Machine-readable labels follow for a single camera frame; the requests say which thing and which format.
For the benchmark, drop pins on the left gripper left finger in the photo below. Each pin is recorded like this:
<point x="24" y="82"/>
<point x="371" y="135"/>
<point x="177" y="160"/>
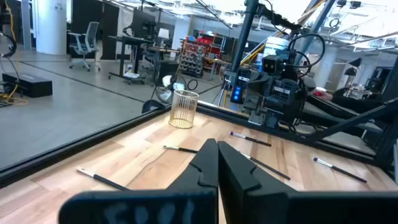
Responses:
<point x="199" y="177"/>

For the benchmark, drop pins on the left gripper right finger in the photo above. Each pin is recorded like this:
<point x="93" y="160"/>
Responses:
<point x="239" y="186"/>

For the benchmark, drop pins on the pen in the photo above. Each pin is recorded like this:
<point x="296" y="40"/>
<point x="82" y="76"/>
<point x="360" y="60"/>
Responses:
<point x="342" y="171"/>

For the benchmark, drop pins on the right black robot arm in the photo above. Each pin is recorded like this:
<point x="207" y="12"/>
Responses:
<point x="297" y="105"/>

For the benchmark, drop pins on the person's forearm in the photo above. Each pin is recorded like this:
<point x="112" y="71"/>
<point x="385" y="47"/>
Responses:
<point x="357" y="104"/>

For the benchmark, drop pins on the black controller box with lights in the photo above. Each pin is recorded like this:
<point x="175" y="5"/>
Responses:
<point x="237" y="93"/>

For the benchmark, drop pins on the red computer mouse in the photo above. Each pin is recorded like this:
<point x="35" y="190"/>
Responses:
<point x="317" y="93"/>

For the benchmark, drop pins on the person's hand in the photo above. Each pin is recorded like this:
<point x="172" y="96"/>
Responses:
<point x="325" y="96"/>

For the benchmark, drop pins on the white round column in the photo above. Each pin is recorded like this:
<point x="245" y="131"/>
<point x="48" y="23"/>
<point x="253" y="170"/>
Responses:
<point x="325" y="68"/>
<point x="51" y="28"/>

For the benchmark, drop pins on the dark metal pole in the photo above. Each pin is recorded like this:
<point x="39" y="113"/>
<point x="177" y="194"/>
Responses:
<point x="245" y="34"/>

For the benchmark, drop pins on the black lamp shade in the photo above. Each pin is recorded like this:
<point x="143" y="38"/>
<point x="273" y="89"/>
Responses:
<point x="356" y="63"/>
<point x="350" y="72"/>

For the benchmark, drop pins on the black table clamp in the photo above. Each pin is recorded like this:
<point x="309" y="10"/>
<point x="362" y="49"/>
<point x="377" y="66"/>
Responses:
<point x="150" y="106"/>

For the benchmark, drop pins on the red parts bin shelf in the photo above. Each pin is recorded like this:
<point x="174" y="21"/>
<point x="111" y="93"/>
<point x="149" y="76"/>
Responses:
<point x="192" y="59"/>

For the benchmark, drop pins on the black floor fan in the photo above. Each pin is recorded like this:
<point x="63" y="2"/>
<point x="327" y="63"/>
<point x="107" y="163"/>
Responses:
<point x="166" y="82"/>

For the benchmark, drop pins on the black cabinet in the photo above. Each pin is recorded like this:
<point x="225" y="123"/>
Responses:
<point x="168" y="68"/>

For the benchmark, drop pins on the round wooden table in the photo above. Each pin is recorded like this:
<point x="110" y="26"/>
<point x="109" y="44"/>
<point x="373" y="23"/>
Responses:
<point x="163" y="49"/>

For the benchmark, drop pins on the white lamp shade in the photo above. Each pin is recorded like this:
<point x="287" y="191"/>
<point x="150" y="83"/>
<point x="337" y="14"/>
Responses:
<point x="163" y="33"/>

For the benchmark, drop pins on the black computer monitor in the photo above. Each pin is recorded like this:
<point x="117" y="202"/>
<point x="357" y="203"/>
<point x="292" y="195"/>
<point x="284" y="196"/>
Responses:
<point x="143" y="25"/>

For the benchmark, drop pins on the black standing desk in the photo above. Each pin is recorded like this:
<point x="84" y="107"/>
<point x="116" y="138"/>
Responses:
<point x="130" y="40"/>

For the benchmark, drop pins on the grey office chair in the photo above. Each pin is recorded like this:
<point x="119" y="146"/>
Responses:
<point x="91" y="34"/>

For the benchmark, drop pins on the black floor box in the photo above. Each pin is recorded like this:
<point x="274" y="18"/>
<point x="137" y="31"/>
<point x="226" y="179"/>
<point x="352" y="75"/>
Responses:
<point x="28" y="85"/>

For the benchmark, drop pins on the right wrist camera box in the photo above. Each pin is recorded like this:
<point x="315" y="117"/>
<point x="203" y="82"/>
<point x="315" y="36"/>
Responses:
<point x="270" y="64"/>

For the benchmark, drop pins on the black aluminium rig frame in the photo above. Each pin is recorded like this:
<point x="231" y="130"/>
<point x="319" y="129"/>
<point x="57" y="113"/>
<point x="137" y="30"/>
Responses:
<point x="77" y="148"/>

